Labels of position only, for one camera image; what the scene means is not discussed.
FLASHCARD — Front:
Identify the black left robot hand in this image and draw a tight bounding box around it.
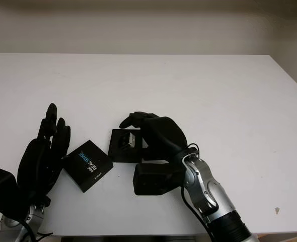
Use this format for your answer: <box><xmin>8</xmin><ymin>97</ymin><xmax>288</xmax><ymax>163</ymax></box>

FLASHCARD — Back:
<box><xmin>17</xmin><ymin>102</ymin><xmax>71</xmax><ymax>206</ymax></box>

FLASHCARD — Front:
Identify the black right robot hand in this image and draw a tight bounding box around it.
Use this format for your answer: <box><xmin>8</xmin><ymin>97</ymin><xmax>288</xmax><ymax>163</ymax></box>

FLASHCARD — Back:
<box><xmin>119</xmin><ymin>111</ymin><xmax>199</xmax><ymax>174</ymax></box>

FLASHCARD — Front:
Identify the small silver camera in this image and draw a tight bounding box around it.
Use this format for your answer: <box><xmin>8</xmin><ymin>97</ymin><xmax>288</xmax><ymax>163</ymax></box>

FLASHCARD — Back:
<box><xmin>120</xmin><ymin>133</ymin><xmax>137</xmax><ymax>149</ymax></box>

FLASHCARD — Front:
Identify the black RealSense box lid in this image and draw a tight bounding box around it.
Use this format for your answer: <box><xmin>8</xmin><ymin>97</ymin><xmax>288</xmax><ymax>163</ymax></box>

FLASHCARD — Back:
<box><xmin>62</xmin><ymin>139</ymin><xmax>114</xmax><ymax>194</ymax></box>

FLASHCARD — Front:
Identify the black box base with insert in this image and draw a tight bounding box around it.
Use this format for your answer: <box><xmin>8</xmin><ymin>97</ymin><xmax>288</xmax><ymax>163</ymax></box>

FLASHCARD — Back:
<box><xmin>108</xmin><ymin>128</ymin><xmax>149</xmax><ymax>163</ymax></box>

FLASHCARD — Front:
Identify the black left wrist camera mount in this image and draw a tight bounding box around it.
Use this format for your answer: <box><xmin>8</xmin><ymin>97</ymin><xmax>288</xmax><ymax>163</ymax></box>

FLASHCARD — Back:
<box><xmin>0</xmin><ymin>166</ymin><xmax>22</xmax><ymax>218</ymax></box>

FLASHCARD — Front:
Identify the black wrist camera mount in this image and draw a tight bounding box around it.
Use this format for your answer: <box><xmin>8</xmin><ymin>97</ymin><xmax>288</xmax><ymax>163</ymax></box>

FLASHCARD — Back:
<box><xmin>0</xmin><ymin>166</ymin><xmax>22</xmax><ymax>218</ymax></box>
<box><xmin>132</xmin><ymin>162</ymin><xmax>185</xmax><ymax>197</ymax></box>

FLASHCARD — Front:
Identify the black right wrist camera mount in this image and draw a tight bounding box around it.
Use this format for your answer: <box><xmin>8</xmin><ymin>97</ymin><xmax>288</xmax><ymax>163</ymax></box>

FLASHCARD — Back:
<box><xmin>132</xmin><ymin>162</ymin><xmax>185</xmax><ymax>197</ymax></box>

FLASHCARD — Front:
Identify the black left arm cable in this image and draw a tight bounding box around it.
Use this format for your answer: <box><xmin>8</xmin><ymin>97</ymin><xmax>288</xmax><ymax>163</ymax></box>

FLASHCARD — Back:
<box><xmin>19</xmin><ymin>216</ymin><xmax>54</xmax><ymax>242</ymax></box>

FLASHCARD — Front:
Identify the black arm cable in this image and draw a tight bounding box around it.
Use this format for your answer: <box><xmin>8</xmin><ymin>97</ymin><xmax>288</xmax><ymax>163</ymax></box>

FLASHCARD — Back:
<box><xmin>181</xmin><ymin>143</ymin><xmax>216</xmax><ymax>240</ymax></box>
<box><xmin>19</xmin><ymin>216</ymin><xmax>54</xmax><ymax>242</ymax></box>

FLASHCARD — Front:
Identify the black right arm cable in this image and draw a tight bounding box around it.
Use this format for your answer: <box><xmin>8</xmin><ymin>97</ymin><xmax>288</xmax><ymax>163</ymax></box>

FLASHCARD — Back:
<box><xmin>181</xmin><ymin>143</ymin><xmax>216</xmax><ymax>240</ymax></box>

